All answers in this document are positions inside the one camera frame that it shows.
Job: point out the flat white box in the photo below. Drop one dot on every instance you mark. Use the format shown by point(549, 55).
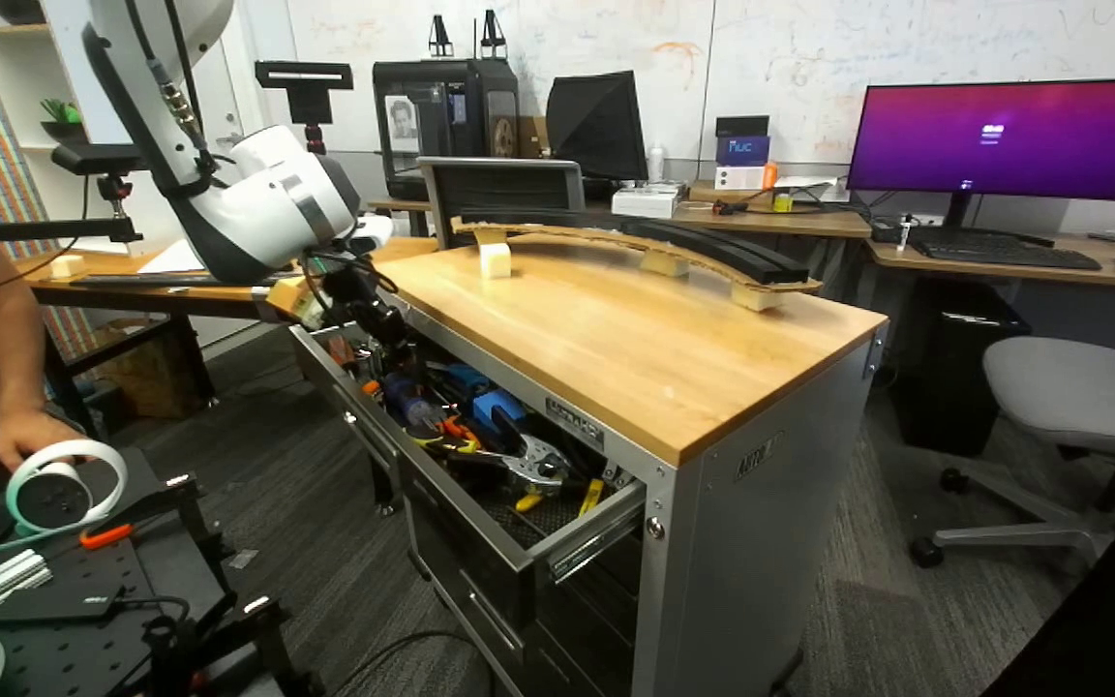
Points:
point(643, 205)

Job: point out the black 3D printer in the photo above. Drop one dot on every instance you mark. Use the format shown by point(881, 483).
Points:
point(445, 123)

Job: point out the person hand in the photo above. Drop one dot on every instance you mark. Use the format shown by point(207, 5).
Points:
point(31, 434)

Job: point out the grey metal workbench cabinet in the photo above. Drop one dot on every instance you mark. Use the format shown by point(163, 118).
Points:
point(714, 518)

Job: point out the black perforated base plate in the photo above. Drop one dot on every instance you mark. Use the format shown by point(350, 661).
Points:
point(93, 606)

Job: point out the open grey tool drawer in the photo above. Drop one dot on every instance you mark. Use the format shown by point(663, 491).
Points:
point(481, 507)

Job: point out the black clip on printer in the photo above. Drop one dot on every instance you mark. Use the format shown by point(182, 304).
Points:
point(492, 33)
point(439, 37)

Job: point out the wide purple screen monitor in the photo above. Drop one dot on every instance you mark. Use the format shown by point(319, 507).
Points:
point(1009, 137)

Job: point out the small green plant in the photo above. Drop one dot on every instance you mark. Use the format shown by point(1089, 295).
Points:
point(62, 116)

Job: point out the small white block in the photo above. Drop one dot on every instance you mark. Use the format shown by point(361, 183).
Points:
point(492, 257)

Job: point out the white shelf unit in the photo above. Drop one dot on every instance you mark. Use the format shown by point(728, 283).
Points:
point(21, 78)

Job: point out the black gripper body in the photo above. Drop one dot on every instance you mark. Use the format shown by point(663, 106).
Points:
point(345, 287)

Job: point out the black keyboard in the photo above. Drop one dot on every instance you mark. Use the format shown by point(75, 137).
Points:
point(998, 248)

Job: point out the white tape roll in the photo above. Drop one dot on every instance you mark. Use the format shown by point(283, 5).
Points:
point(66, 491)

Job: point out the grey office chair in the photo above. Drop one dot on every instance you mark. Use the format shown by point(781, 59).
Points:
point(1087, 402)

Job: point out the grey framed box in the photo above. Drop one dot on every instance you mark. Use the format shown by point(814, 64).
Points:
point(501, 197)

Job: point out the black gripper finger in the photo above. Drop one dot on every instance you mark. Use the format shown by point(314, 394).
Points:
point(401, 340)
point(373, 340)

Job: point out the black camera on boom arm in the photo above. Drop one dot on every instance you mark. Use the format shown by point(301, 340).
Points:
point(93, 156)

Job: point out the black monitor back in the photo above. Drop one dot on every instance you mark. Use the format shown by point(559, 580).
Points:
point(599, 127)

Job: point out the curved black strip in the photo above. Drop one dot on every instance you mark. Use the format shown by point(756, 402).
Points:
point(738, 255)

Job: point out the long wooden office desk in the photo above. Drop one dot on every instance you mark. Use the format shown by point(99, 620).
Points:
point(831, 227)

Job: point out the curved wooden beam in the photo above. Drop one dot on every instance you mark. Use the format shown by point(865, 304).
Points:
point(658, 257)

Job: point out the yellow green ball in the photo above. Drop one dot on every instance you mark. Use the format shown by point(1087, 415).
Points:
point(783, 205)

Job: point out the black computer tower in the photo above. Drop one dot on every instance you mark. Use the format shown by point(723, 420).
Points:
point(958, 371)

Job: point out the silver snips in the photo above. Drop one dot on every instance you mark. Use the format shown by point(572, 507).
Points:
point(537, 459)

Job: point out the small orange tool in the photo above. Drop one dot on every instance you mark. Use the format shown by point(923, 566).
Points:
point(369, 388)

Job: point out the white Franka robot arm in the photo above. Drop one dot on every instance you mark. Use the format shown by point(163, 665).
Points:
point(262, 197)

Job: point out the blue and white box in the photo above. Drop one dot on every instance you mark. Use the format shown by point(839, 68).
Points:
point(742, 150)

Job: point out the wooden table with black legs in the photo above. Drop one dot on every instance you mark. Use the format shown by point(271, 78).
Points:
point(134, 294)

